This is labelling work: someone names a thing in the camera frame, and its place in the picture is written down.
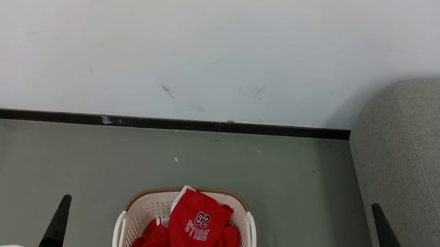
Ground black wall baseboard strip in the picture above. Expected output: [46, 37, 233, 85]
[0, 87, 351, 164]

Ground cream plastic laundry basket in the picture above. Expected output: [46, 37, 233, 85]
[112, 177, 264, 247]

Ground grey fabric sofa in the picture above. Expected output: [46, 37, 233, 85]
[336, 65, 440, 247]

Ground red Bulls 23 jersey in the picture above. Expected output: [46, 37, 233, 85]
[165, 184, 237, 247]

